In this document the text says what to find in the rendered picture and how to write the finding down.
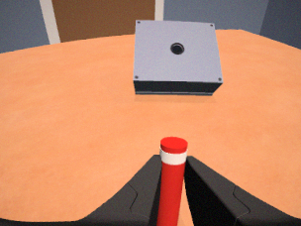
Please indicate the red peg with white band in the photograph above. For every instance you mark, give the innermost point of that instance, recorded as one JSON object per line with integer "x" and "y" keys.
{"x": 173, "y": 153}

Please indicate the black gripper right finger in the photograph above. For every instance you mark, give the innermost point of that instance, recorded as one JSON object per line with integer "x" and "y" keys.
{"x": 215, "y": 201}

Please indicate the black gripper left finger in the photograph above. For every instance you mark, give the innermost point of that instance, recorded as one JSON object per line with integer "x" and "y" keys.
{"x": 136, "y": 204}

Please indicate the grey sloped panel with hole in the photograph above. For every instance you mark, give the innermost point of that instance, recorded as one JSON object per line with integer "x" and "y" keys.
{"x": 176, "y": 57}

